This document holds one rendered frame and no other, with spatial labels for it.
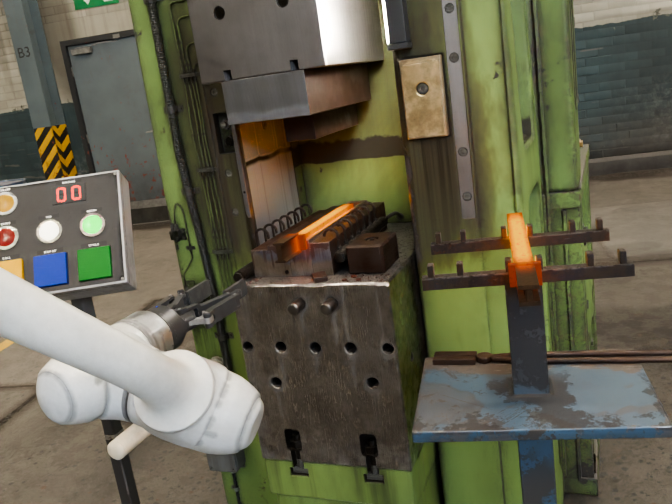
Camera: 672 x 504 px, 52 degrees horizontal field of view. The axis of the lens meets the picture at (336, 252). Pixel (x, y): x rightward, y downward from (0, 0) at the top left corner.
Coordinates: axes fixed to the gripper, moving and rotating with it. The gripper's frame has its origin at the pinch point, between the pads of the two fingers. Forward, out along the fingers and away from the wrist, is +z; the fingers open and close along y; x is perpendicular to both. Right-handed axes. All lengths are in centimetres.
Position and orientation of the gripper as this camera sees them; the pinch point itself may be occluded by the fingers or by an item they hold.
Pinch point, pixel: (218, 291)
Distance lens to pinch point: 125.7
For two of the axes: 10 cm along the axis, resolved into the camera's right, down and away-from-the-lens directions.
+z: 3.5, -2.8, 8.9
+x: -1.4, -9.6, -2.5
